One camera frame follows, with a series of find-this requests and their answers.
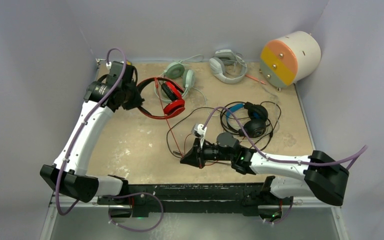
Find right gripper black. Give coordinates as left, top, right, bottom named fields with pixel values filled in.
left=180, top=138, right=233, bottom=171

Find red headphones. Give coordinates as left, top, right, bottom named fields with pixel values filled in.
left=136, top=77, right=186, bottom=120

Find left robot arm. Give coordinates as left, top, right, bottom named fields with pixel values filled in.
left=39, top=61, right=140, bottom=205

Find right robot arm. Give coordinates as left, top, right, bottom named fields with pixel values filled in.
left=180, top=132, right=350, bottom=206

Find mint green headphones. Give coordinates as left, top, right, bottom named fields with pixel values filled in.
left=153, top=61, right=196, bottom=105

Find black blue headphones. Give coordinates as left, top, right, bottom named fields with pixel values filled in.
left=219, top=101, right=269, bottom=138

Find white grey headphones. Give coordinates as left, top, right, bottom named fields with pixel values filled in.
left=208, top=49, right=248, bottom=85

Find orange pen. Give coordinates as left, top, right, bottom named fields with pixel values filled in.
left=245, top=74, right=267, bottom=85

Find round pastel drawer cabinet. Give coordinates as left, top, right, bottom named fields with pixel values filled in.
left=259, top=31, right=322, bottom=89

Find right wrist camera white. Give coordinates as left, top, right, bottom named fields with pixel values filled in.
left=191, top=123, right=207, bottom=148

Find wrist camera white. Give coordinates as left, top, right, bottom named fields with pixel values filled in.
left=105, top=61, right=113, bottom=70
left=191, top=123, right=207, bottom=148

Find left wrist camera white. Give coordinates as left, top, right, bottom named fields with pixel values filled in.
left=105, top=61, right=113, bottom=70

